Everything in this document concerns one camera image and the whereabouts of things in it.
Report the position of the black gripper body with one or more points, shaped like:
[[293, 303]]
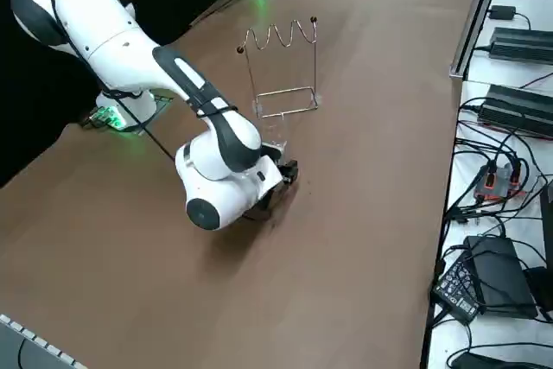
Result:
[[278, 200]]

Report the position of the clear glass goblet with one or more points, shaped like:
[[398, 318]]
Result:
[[274, 135]]

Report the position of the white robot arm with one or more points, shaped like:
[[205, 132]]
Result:
[[116, 40]]

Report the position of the clear tape piece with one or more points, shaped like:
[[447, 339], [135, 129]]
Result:
[[256, 106], [319, 97]]

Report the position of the black adapter with white print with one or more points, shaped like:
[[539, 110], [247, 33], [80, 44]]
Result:
[[458, 291]]

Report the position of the grey orange usb hub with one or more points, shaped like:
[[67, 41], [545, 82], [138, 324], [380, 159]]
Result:
[[501, 183]]

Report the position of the black box power brick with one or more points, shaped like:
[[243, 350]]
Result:
[[501, 274]]

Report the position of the black finned power supply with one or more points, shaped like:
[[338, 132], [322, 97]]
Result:
[[518, 110], [523, 45]]

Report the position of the small black power adapter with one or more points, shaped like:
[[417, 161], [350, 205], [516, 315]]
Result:
[[503, 12]]

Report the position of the grey keyboard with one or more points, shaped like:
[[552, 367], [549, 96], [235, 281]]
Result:
[[26, 351]]

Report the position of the aluminium profile post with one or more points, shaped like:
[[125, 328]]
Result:
[[475, 19]]

